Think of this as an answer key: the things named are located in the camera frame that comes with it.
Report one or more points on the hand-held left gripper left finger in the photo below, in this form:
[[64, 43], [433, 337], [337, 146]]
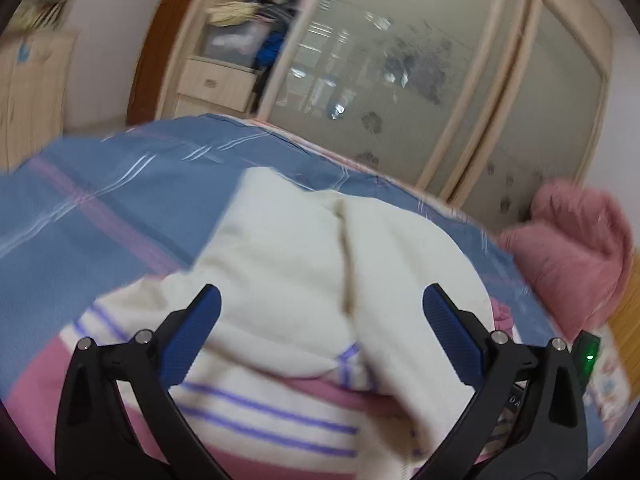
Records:
[[192, 332]]

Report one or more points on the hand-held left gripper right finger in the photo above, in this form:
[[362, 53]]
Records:
[[452, 332]]

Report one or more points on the blue clothes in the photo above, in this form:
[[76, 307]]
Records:
[[272, 50]]

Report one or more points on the pink floral under sheet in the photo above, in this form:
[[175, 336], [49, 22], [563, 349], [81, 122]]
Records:
[[610, 385]]

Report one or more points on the folded pink quilt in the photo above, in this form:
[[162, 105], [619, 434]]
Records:
[[575, 250]]

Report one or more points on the blue plaid bed sheet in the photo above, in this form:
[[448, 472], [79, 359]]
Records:
[[100, 210]]

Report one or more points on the beige wardrobe drawer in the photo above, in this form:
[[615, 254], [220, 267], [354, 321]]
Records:
[[215, 82]]

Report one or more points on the wardrobe with frosted sliding doors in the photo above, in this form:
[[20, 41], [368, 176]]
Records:
[[400, 60]]

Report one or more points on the light wooden cabinet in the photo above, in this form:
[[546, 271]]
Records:
[[30, 95]]

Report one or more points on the clear plastic storage box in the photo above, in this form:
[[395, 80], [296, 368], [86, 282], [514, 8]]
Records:
[[232, 45]]

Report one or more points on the straw hat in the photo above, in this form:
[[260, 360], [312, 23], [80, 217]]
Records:
[[234, 12]]

